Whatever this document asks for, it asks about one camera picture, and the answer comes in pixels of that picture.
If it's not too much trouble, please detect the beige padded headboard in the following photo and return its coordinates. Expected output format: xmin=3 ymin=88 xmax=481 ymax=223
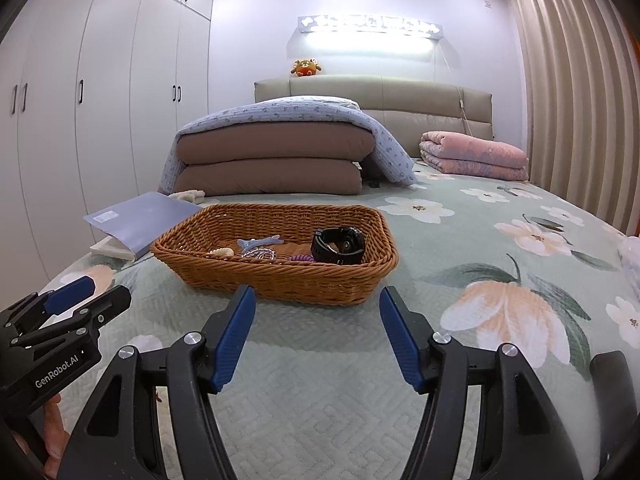
xmin=253 ymin=75 xmax=496 ymax=158

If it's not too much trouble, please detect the wall light bar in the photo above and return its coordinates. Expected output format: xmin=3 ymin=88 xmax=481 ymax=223
xmin=297 ymin=14 xmax=443 ymax=52

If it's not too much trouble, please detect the beige curtain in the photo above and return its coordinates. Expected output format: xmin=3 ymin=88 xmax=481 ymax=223
xmin=500 ymin=0 xmax=640 ymax=238

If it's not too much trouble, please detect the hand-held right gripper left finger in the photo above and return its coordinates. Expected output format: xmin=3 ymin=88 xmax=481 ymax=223
xmin=50 ymin=284 xmax=257 ymax=480

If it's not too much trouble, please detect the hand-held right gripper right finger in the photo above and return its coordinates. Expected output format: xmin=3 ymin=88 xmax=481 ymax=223
xmin=378 ymin=286 xmax=586 ymax=480

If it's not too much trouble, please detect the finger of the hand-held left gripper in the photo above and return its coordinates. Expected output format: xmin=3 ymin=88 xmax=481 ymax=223
xmin=10 ymin=284 xmax=132 ymax=349
xmin=0 ymin=276 xmax=97 ymax=341

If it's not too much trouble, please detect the clear plastic bag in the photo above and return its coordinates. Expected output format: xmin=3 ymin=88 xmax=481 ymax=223
xmin=617 ymin=236 xmax=640 ymax=273

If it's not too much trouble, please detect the small white fabric item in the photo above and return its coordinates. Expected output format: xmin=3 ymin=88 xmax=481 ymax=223
xmin=167 ymin=189 xmax=207 ymax=205

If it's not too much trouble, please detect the pink folded quilt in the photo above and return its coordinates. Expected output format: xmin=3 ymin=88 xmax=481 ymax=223
xmin=419 ymin=131 xmax=530 ymax=182

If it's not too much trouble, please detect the black wrist watch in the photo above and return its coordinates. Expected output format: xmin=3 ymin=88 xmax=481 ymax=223
xmin=310 ymin=226 xmax=366 ymax=266

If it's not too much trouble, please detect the white cable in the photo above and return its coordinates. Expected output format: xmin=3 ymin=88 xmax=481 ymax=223
xmin=439 ymin=47 xmax=496 ymax=142

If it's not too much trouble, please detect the blue-grey floral blanket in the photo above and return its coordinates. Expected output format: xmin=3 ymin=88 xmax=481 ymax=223
xmin=159 ymin=98 xmax=420 ymax=196

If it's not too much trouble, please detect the brown wicker basket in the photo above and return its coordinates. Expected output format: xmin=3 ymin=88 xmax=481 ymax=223
xmin=150 ymin=203 xmax=400 ymax=307

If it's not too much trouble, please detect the person's left hand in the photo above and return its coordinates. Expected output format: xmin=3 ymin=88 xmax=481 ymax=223
xmin=15 ymin=392 xmax=71 ymax=480

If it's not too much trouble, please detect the brown pillow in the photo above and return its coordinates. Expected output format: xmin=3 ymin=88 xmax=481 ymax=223
xmin=176 ymin=122 xmax=376 ymax=166

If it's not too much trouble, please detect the blue plastic folder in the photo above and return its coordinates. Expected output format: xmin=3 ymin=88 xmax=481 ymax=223
xmin=82 ymin=191 xmax=205 ymax=253

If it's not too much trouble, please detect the white wardrobe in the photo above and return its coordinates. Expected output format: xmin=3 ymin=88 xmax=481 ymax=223
xmin=0 ymin=0 xmax=216 ymax=291

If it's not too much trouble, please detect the blue hair clip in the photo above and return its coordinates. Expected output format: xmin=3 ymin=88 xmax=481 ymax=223
xmin=236 ymin=234 xmax=285 ymax=251

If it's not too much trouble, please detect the green floral bedspread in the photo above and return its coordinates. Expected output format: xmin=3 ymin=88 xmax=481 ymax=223
xmin=37 ymin=157 xmax=640 ymax=480

